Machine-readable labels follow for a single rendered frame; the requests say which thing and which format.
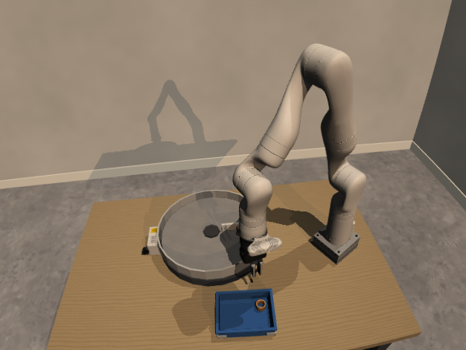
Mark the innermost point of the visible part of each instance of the dark blue crate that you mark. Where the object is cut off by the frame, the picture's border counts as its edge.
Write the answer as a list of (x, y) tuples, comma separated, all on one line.
[(237, 310)]

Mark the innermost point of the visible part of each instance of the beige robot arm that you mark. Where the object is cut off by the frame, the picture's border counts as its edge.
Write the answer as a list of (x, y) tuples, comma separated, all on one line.
[(330, 70)]

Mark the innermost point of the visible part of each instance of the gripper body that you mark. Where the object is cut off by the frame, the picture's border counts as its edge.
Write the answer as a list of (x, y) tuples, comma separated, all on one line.
[(254, 243)]

